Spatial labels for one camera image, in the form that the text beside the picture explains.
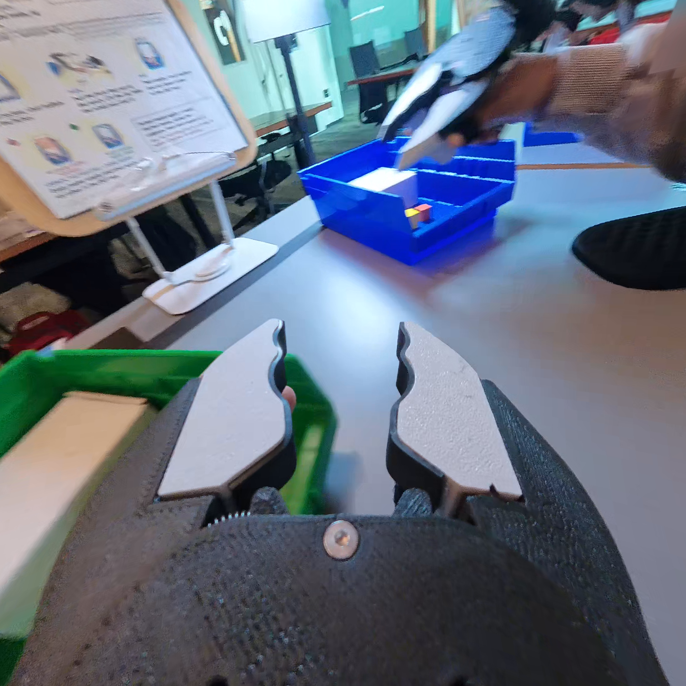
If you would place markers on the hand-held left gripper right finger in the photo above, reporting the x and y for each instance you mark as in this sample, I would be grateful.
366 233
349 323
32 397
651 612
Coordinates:
455 423

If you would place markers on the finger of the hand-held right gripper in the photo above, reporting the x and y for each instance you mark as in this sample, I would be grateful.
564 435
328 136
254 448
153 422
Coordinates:
439 120
412 96

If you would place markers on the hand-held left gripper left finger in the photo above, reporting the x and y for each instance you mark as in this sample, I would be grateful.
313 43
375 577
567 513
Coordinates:
230 418

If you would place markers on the white cardboard box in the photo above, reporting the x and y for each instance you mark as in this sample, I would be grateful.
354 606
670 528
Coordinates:
391 185
69 455

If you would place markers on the orange cube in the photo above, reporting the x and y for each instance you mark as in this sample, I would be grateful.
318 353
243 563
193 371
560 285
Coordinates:
424 212

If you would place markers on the yellow cube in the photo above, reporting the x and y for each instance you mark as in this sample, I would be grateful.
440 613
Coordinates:
411 218

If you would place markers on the blue plastic bin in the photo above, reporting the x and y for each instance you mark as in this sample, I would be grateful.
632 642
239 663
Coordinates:
552 135
364 219

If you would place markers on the person's right forearm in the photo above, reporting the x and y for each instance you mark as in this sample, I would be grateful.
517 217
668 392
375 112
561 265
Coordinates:
616 102

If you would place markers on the person's left hand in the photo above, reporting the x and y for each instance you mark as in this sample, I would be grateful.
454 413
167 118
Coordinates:
290 399

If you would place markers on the person's right hand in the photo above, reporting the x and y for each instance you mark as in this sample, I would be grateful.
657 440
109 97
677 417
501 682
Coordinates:
520 91

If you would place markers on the wooden table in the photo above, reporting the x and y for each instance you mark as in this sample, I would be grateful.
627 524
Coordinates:
289 119
386 75

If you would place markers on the black office chair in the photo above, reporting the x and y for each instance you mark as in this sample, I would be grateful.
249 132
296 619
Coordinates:
370 75
257 187

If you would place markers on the green plastic bin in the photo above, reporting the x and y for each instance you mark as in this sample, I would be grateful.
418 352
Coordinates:
161 370

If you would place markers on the white document stand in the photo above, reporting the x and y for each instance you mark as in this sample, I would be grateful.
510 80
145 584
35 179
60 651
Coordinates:
214 268

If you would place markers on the red bag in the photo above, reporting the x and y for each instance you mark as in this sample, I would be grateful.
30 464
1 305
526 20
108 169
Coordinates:
43 329

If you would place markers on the black mesh chair armrest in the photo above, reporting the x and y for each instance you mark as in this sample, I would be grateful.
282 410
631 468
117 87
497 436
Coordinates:
632 252

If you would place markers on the instruction board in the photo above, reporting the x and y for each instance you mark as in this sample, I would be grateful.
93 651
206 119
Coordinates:
107 107

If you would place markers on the dark wall poster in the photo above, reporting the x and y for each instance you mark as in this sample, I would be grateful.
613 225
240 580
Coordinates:
222 32

